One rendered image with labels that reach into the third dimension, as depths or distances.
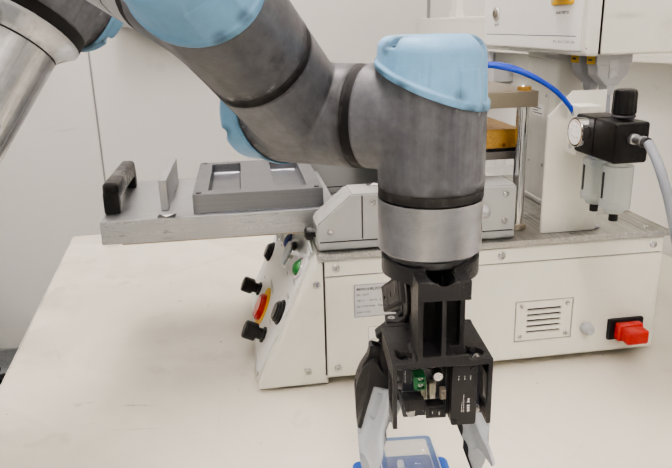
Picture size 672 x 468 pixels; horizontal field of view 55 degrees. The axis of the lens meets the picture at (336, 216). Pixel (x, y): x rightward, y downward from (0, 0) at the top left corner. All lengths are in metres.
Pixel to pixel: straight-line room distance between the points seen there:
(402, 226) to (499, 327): 0.46
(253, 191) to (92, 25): 0.26
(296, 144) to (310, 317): 0.38
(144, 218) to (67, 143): 1.58
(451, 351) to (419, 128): 0.16
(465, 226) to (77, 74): 2.02
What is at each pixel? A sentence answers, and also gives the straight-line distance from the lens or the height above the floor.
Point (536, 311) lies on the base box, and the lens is 0.89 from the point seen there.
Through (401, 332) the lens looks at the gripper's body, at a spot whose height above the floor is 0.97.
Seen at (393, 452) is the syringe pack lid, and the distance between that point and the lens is 0.67.
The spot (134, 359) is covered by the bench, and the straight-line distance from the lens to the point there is 0.97.
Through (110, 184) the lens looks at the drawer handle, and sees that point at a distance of 0.86.
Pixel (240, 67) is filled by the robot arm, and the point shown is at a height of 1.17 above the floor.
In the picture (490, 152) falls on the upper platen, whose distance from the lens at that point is 0.87.
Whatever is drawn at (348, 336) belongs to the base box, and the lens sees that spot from 0.83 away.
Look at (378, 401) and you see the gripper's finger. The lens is 0.54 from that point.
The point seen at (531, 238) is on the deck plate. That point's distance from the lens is 0.85.
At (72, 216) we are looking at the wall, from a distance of 2.45.
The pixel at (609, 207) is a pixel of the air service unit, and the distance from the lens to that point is 0.78.
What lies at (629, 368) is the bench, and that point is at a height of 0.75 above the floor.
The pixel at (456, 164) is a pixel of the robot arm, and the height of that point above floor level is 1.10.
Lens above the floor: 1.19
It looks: 16 degrees down
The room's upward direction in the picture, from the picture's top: 1 degrees counter-clockwise
